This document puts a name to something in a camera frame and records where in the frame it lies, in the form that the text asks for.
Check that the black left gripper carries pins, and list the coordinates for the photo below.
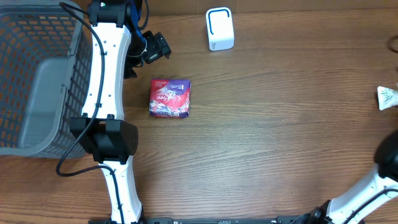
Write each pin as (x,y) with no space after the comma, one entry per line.
(159,48)

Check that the red purple pad pack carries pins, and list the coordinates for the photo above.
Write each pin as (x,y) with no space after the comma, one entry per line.
(169,98)

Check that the white Pantene tube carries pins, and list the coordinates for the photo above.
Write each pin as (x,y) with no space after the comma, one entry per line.
(387,97)

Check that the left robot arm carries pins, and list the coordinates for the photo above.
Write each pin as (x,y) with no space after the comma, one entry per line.
(120,44)

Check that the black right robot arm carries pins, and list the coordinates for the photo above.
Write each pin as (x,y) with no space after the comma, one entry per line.
(375,189)

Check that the white barcode scanner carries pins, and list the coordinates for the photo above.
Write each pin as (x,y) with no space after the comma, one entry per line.
(219,24)

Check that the dark grey plastic basket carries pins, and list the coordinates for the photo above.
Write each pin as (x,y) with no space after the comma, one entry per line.
(45,73)

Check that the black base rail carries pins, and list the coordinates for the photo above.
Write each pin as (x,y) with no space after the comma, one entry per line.
(278,220)

